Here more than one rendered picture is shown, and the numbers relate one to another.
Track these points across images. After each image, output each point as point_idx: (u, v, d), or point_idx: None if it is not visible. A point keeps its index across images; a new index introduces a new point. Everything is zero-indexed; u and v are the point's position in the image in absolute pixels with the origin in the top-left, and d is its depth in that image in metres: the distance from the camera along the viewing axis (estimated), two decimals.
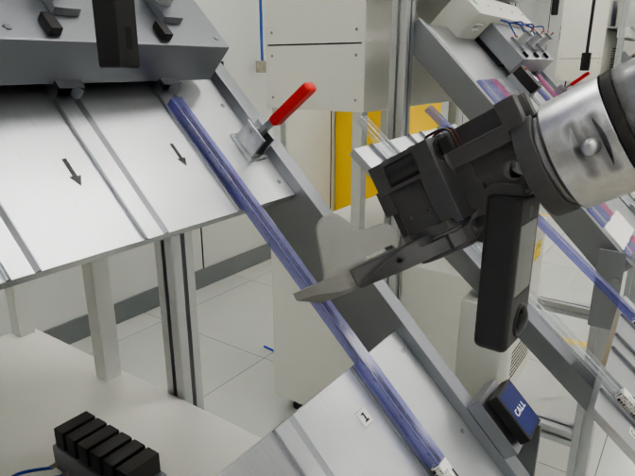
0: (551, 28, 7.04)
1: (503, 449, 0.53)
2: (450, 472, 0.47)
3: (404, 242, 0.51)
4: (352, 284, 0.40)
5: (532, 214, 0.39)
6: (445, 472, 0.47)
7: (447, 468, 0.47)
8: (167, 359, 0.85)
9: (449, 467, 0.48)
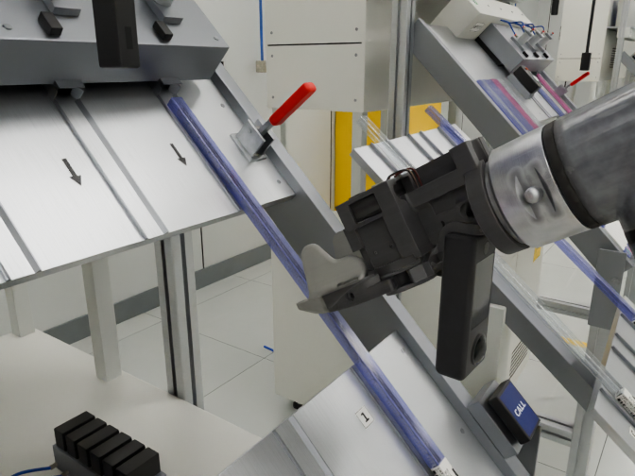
0: (551, 28, 7.04)
1: (503, 449, 0.53)
2: (450, 472, 0.47)
3: None
4: (325, 308, 0.46)
5: (488, 250, 0.41)
6: (445, 472, 0.47)
7: (447, 468, 0.47)
8: (167, 359, 0.85)
9: (449, 467, 0.48)
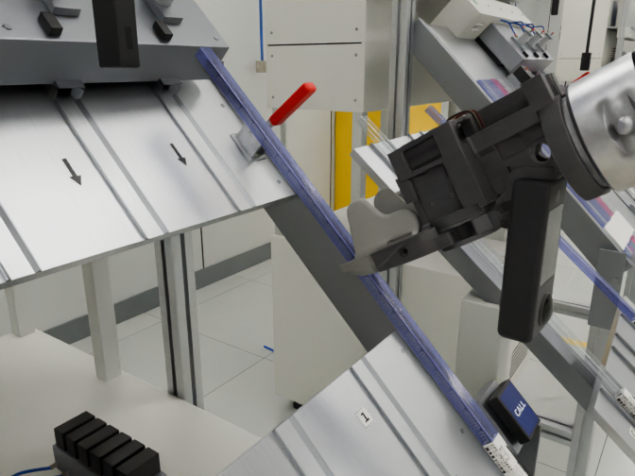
0: (551, 28, 7.04)
1: None
2: (505, 450, 0.44)
3: None
4: (373, 267, 0.43)
5: (558, 199, 0.37)
6: (500, 449, 0.43)
7: (502, 446, 0.44)
8: (167, 359, 0.85)
9: (503, 443, 0.44)
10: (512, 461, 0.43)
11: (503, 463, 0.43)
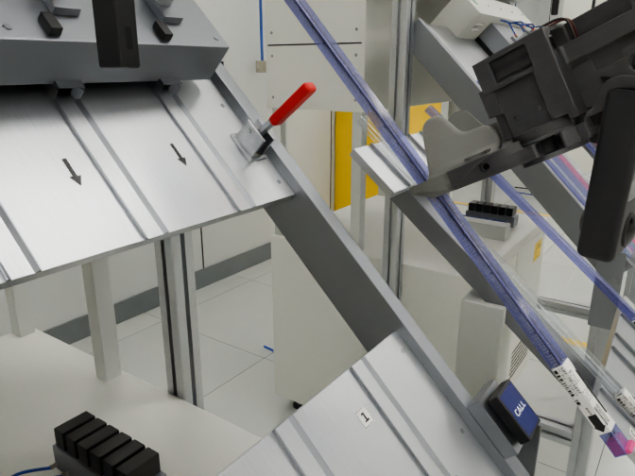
0: None
1: (503, 449, 0.53)
2: (574, 373, 0.44)
3: None
4: (449, 186, 0.42)
5: None
6: (569, 372, 0.43)
7: (571, 369, 0.44)
8: (167, 359, 0.85)
9: (572, 367, 0.44)
10: (581, 384, 0.43)
11: (572, 386, 0.43)
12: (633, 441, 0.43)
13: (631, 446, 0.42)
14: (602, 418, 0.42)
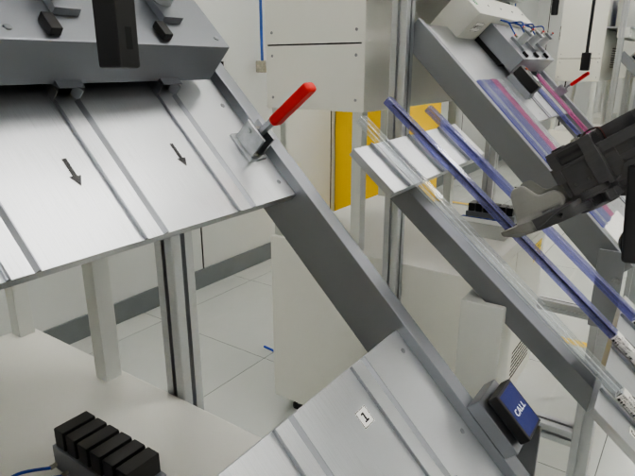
0: (551, 28, 7.04)
1: (503, 449, 0.53)
2: (625, 339, 0.68)
3: None
4: (534, 229, 0.68)
5: None
6: (622, 339, 0.68)
7: (622, 337, 0.68)
8: (167, 359, 0.85)
9: (623, 336, 0.69)
10: (630, 346, 0.68)
11: (625, 348, 0.68)
12: None
13: None
14: None
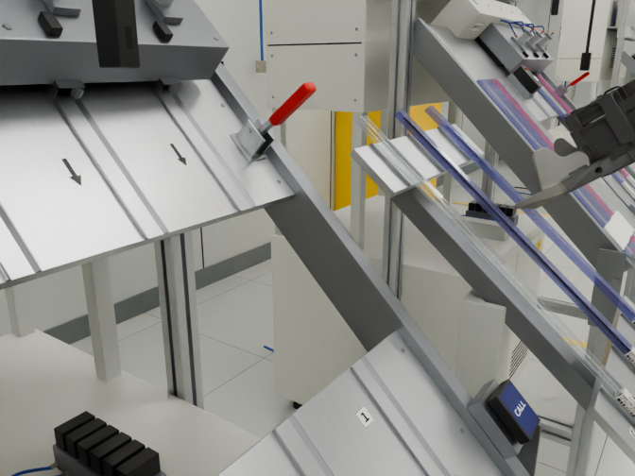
0: (551, 28, 7.04)
1: (503, 449, 0.53)
2: None
3: None
4: (564, 191, 0.61)
5: None
6: None
7: None
8: (167, 359, 0.85)
9: None
10: None
11: None
12: None
13: None
14: None
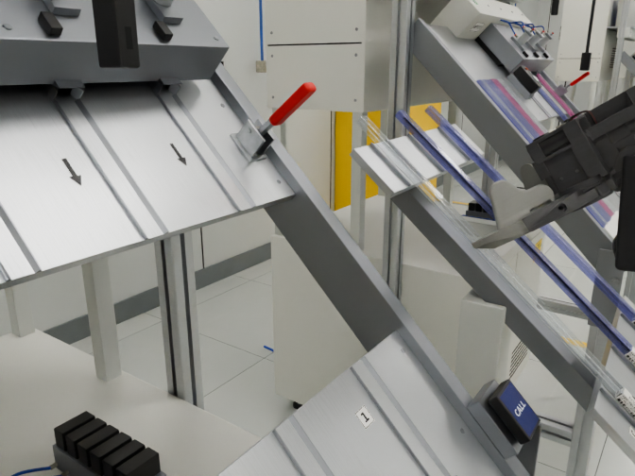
0: (551, 28, 7.04)
1: (503, 449, 0.53)
2: None
3: None
4: (524, 229, 0.54)
5: None
6: None
7: None
8: (167, 359, 0.85)
9: None
10: None
11: None
12: None
13: None
14: None
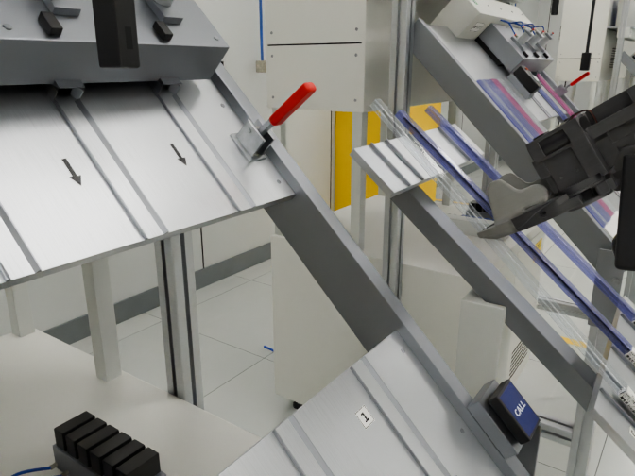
0: (551, 28, 7.04)
1: (503, 449, 0.53)
2: None
3: None
4: (513, 229, 0.58)
5: None
6: None
7: None
8: (167, 359, 0.85)
9: None
10: None
11: None
12: None
13: None
14: None
